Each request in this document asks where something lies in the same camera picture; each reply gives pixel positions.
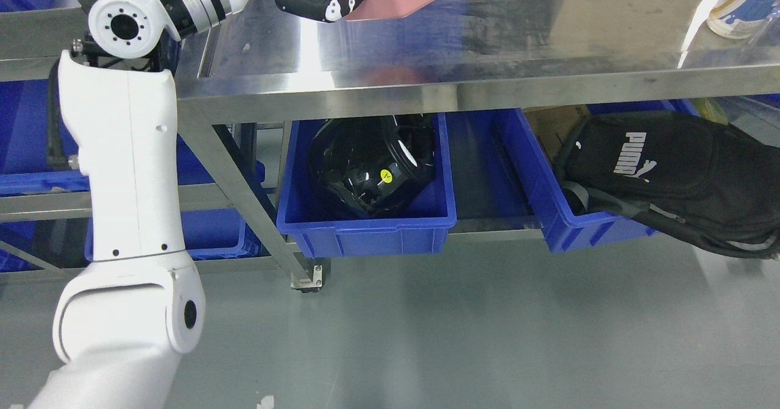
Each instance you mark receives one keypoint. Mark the blue bin with helmet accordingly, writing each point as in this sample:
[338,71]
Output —
[421,229]

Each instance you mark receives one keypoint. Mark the stainless steel table frame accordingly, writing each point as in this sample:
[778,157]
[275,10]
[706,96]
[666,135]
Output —
[456,55]

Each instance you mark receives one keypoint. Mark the blue bin left shelf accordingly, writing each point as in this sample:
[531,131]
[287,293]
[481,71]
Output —
[24,123]

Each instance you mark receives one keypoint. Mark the blue bin with backpack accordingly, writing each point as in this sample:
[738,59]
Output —
[562,229]

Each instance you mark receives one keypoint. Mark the brown cardboard piece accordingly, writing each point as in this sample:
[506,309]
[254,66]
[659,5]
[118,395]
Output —
[553,125]

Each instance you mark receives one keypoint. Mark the white blue container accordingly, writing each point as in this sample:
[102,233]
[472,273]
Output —
[738,19]

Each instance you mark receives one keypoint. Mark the black Puma backpack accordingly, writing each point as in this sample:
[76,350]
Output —
[703,183]

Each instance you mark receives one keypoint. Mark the blue bin lower left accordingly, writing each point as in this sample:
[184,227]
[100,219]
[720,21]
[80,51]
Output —
[208,234]

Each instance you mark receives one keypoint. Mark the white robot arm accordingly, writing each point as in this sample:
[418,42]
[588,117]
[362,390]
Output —
[122,326]

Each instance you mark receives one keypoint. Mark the black glossy helmet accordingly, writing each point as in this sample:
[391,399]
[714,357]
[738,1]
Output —
[372,167]

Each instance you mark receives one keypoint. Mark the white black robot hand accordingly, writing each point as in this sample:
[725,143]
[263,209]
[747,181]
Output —
[324,11]

